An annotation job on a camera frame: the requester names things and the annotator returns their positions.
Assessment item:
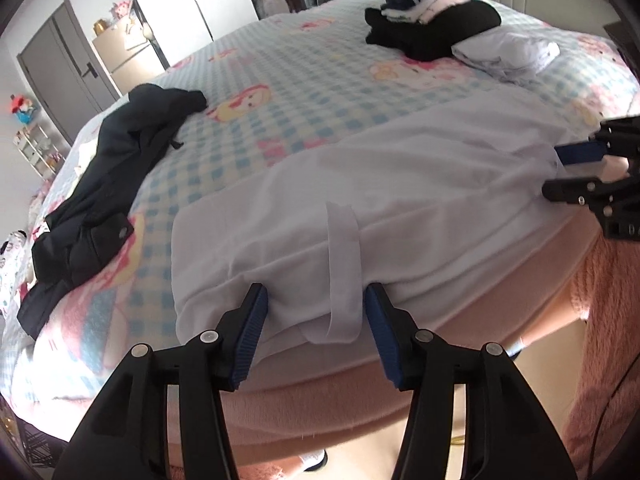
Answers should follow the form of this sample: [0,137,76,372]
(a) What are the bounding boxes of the black cable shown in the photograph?
[587,360,640,480]

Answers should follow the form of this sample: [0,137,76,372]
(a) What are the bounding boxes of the red blue toy figure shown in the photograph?
[9,92,42,125]

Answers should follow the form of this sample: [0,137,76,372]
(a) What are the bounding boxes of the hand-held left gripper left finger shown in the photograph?
[52,282,271,480]

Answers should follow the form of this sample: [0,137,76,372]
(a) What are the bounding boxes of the pink fleece bedsheet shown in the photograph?
[170,225,596,448]

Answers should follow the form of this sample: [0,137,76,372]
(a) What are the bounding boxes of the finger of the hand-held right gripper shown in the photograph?
[555,116,640,166]
[542,175,633,206]

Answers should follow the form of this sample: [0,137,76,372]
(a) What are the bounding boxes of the pale pink folded garment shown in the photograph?
[422,0,473,23]

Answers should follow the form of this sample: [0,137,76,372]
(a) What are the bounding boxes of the bed with checkered cartoon blanket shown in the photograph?
[0,0,640,411]

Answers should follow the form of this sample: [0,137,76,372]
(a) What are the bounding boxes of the beige fridge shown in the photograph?
[91,24,171,102]

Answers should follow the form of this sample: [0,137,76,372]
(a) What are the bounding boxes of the white garment navy trim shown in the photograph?
[171,80,586,361]
[451,26,553,68]

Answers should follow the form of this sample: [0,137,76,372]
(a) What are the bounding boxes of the white trinket shelf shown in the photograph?
[14,124,68,179]

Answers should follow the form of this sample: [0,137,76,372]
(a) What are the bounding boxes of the black folded garment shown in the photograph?
[364,0,502,61]

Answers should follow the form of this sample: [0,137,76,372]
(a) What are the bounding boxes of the white slipper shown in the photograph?
[294,449,329,474]

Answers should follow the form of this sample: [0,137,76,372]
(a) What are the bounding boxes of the grey door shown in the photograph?
[16,0,122,145]

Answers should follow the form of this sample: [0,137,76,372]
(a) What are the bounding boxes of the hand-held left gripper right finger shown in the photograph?
[364,282,576,480]

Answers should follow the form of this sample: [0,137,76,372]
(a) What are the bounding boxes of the black wire basket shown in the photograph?
[0,400,68,468]

